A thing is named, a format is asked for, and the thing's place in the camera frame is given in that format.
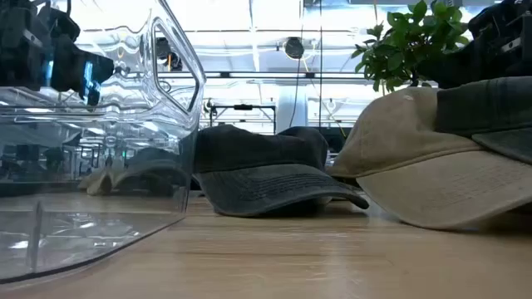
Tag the green leafy potted tree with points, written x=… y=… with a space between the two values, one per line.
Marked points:
x=399 y=50

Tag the dark green baseball cap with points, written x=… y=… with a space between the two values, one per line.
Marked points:
x=482 y=108

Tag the round black ceiling device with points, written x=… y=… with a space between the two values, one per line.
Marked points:
x=166 y=50
x=294 y=47

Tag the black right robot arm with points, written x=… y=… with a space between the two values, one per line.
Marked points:
x=490 y=50

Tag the black ceiling rail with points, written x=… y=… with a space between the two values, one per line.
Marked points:
x=291 y=75

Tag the thin black vertical pole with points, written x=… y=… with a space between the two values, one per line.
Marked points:
x=320 y=62

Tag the clear plastic storage bin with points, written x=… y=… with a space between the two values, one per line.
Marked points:
x=124 y=104

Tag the black metal frame stand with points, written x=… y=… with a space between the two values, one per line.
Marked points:
x=243 y=107

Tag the beige baseball cap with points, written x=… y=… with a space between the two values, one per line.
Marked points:
x=97 y=182
x=399 y=137

